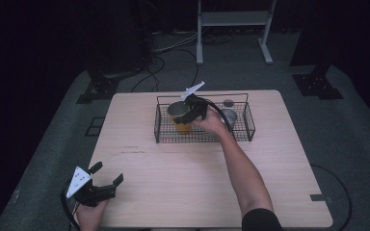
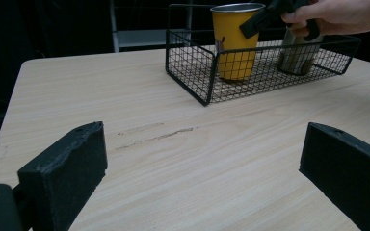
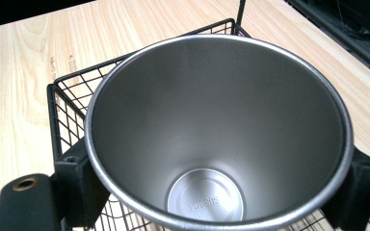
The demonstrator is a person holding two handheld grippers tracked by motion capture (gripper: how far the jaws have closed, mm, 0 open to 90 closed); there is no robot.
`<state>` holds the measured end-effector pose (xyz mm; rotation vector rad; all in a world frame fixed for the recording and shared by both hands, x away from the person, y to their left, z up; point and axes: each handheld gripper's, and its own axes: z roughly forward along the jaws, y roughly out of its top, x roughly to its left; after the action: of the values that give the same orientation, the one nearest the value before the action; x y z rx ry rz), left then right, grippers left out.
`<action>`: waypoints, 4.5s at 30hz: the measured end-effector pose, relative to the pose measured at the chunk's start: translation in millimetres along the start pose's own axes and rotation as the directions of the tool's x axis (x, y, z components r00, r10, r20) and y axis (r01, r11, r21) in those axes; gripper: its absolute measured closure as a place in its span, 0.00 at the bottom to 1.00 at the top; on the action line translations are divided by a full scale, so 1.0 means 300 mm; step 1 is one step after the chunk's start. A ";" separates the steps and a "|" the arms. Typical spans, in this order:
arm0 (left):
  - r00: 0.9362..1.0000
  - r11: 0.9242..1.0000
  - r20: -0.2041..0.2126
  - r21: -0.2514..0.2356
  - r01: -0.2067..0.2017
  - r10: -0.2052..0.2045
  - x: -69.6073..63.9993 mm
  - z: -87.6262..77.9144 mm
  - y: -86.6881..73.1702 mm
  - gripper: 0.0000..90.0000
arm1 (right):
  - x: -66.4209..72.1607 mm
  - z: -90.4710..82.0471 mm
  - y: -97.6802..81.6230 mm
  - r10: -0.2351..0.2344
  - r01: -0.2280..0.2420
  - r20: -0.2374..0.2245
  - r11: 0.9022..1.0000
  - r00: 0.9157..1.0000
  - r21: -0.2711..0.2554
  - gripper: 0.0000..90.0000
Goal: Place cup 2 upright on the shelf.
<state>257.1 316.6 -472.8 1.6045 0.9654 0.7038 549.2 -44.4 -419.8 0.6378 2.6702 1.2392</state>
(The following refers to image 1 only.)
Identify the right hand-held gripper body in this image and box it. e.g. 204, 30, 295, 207
180, 80, 209, 120

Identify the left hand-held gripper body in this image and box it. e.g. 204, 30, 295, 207
66, 166, 118, 208

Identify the orange cup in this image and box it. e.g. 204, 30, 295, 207
167, 100, 195, 135

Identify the black wire basket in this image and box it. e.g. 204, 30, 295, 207
153, 92, 256, 144

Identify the silver metal cup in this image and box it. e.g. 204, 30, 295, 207
220, 108, 239, 130

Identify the person's right hand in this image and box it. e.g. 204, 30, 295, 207
192, 106, 231, 139

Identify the person's left hand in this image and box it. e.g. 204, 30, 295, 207
75, 198, 111, 231

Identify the black metal stand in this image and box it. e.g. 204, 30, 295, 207
76, 47, 144, 105
289, 0, 345, 101

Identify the black sleeve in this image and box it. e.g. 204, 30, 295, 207
241, 208, 284, 231

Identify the grey tape strip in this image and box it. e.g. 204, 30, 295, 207
309, 193, 328, 203

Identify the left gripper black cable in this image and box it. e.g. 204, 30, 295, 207
60, 177, 82, 231

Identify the black floor cable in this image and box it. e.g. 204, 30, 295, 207
155, 47, 200, 92
130, 55, 167, 93

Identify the white floor cable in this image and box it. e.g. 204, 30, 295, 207
153, 30, 200, 54

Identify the white metal table frame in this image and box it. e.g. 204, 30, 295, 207
196, 0, 278, 66

